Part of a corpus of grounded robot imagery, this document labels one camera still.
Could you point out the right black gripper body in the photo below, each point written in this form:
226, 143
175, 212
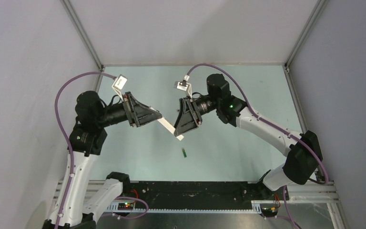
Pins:
196, 110

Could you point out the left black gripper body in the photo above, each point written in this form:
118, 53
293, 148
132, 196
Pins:
132, 114

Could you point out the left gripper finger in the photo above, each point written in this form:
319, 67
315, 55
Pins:
147, 118
141, 109

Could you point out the white remote control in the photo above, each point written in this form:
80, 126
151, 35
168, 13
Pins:
169, 127

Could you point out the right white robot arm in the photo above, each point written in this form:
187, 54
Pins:
302, 150

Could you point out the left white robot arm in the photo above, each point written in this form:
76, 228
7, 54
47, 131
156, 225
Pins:
85, 145

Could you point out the green AA battery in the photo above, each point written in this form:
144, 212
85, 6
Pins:
184, 153

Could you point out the left electronics board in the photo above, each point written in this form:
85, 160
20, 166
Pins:
125, 206

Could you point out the electronics board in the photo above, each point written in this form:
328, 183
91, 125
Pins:
269, 212
125, 206

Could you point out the right electronics board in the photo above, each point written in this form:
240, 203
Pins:
269, 212

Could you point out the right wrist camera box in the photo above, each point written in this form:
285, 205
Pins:
184, 86

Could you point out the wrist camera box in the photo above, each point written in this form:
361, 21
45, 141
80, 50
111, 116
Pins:
184, 86
118, 85

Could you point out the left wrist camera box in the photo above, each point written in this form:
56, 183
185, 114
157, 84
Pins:
118, 85

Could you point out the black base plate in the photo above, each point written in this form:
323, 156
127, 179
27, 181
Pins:
190, 195

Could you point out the aluminium frame rail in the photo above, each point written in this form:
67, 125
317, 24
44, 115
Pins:
310, 193

